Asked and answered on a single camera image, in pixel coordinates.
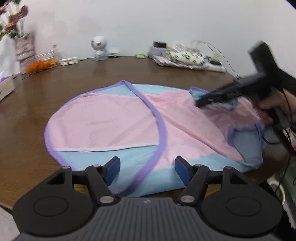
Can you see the white green flower garment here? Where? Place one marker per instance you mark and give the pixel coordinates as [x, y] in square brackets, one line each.
[185, 56]

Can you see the green small packet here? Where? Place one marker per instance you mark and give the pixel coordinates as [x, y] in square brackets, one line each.
[140, 55]

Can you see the pink blue purple garment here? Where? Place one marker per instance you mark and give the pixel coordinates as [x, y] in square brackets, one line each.
[147, 127]

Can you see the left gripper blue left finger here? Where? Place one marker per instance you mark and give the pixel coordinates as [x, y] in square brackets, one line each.
[99, 178]

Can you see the container of oranges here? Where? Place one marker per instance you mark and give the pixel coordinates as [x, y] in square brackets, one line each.
[42, 62]

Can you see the grey tin box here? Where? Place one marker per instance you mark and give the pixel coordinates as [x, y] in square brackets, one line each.
[157, 49]

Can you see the purple tissue box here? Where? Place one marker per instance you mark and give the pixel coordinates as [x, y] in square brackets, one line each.
[7, 86]

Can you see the pink flower bouquet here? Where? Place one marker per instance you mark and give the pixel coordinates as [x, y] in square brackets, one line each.
[13, 19]

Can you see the pink floral garment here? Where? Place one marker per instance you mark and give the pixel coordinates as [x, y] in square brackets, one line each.
[165, 61]

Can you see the white power strip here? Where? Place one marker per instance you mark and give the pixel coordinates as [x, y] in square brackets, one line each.
[215, 68]

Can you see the white round camera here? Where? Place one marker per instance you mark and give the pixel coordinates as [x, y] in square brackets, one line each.
[99, 44]

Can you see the person's right hand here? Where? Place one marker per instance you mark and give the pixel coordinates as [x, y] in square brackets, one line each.
[275, 106]

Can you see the pink wrapped vase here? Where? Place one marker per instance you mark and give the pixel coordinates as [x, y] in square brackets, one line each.
[25, 51]

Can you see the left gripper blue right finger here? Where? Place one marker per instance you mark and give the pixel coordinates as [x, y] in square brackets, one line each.
[195, 178]

